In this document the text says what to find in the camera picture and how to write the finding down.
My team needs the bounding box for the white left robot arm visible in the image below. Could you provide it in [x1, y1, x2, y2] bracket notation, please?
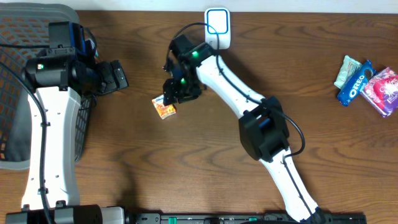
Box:
[6, 21, 134, 224]

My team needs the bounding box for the small orange box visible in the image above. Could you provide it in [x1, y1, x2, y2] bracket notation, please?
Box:
[152, 95, 177, 119]

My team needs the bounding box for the blue cookie pack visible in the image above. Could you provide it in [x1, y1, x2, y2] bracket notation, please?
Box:
[337, 60, 376, 106]

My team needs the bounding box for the purple snack package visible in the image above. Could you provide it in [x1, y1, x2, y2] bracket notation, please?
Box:
[361, 67, 397, 117]

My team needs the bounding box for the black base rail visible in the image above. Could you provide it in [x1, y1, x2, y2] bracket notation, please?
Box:
[124, 213, 367, 224]

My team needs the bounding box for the mint green snack packet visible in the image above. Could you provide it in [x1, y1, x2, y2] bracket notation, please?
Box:
[334, 55, 362, 89]

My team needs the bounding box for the grey mesh basket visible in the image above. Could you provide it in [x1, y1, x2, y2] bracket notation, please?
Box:
[1, 2, 80, 170]

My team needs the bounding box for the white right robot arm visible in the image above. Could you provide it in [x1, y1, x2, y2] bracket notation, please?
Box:
[163, 35, 326, 223]

